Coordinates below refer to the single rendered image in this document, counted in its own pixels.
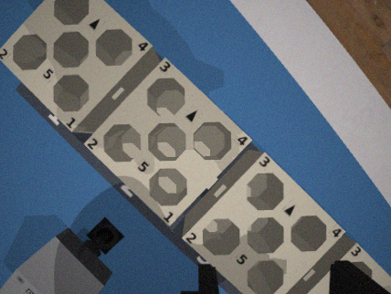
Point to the blue flat mat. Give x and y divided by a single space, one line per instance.
47 187

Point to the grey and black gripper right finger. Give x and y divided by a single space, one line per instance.
346 278

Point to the beige bucket adapter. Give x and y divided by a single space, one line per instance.
226 229
167 141
316 280
119 59

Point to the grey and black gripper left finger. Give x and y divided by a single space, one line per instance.
207 280

